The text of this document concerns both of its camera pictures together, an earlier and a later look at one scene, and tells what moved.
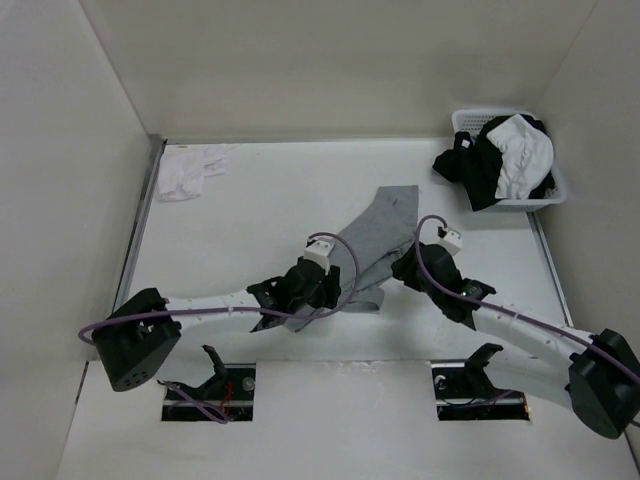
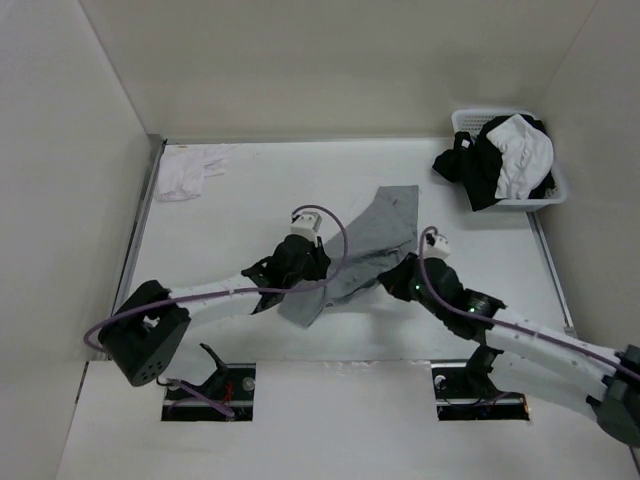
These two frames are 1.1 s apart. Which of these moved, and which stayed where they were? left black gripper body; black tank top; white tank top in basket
Moved: left black gripper body
Stayed: white tank top in basket; black tank top
